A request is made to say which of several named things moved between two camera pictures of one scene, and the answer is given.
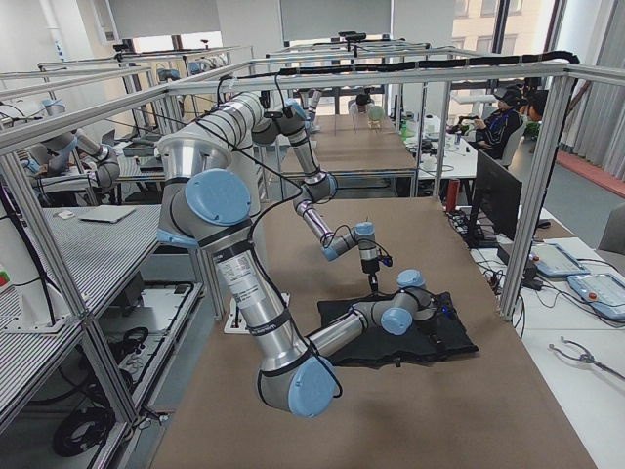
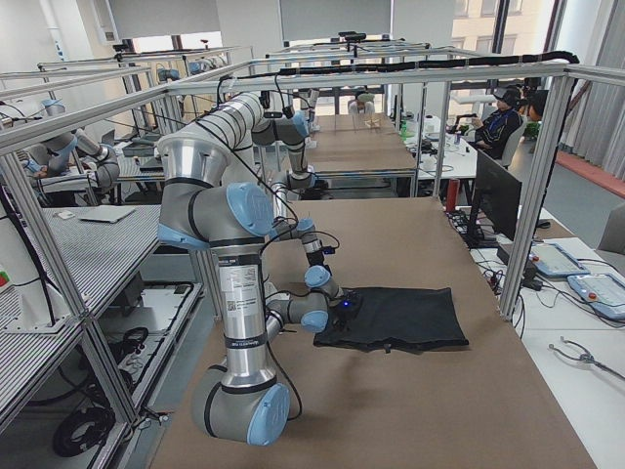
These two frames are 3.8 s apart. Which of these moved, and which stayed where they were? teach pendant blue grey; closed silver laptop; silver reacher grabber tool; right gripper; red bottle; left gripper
Moved: right gripper; left gripper
Stayed: closed silver laptop; silver reacher grabber tool; red bottle; teach pendant blue grey
